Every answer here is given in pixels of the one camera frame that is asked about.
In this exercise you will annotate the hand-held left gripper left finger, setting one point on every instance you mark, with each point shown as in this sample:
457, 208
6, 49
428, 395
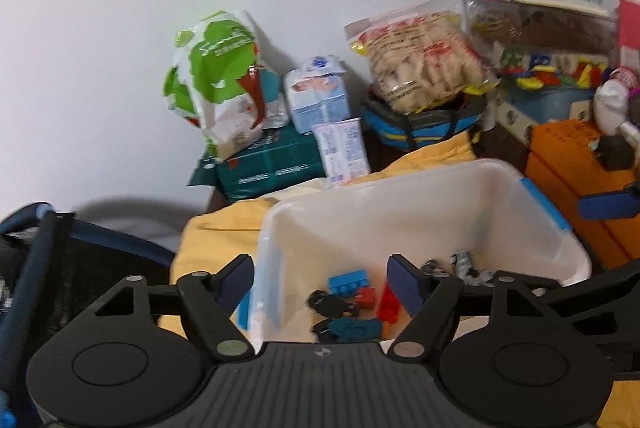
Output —
237, 282

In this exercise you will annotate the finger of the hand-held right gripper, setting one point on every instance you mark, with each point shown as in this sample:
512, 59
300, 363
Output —
605, 206
600, 303

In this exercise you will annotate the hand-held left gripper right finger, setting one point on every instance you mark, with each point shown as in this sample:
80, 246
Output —
405, 285

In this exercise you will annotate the red building block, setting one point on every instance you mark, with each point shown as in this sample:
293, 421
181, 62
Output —
390, 305

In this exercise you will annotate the grey toy car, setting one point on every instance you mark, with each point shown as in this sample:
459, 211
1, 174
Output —
430, 265

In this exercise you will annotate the small red block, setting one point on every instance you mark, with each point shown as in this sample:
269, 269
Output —
367, 297

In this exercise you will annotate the blue studded block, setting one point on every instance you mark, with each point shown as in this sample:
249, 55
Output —
347, 283

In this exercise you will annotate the white toy car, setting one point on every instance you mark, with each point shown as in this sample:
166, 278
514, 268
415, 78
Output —
462, 260

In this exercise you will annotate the dark green toy car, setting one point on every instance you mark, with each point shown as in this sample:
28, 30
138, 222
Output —
355, 329

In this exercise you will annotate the white plastic container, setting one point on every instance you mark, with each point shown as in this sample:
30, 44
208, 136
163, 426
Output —
400, 218

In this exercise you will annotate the black toy car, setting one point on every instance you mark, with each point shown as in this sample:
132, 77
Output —
332, 304

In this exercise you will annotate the orange box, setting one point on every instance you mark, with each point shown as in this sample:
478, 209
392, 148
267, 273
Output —
555, 193
565, 148

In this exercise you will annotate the yellow cloth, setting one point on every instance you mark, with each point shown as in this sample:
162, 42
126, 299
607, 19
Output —
220, 233

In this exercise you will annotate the black power adapter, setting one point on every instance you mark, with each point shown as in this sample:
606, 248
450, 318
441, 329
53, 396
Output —
615, 153

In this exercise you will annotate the white bottle pink cap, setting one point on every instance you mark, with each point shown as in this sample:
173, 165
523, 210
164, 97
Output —
610, 103

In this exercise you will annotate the colourful toy puzzle box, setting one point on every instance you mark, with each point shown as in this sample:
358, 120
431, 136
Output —
545, 100

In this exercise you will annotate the teal cardboard box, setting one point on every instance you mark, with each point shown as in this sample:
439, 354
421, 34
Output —
270, 163

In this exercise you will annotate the white wet wipes pack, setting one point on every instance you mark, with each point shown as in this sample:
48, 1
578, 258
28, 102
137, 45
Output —
340, 150

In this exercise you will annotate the blue and black bag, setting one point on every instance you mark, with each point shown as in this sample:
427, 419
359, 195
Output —
425, 125

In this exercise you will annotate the clear plastic box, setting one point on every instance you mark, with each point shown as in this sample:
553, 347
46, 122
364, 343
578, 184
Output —
540, 28

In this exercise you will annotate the light blue tissue pack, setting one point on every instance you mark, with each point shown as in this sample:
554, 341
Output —
317, 98

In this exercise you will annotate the green and white bag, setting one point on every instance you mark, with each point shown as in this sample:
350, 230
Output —
220, 58

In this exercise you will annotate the clear snack bag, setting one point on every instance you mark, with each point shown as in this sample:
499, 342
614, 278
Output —
425, 58

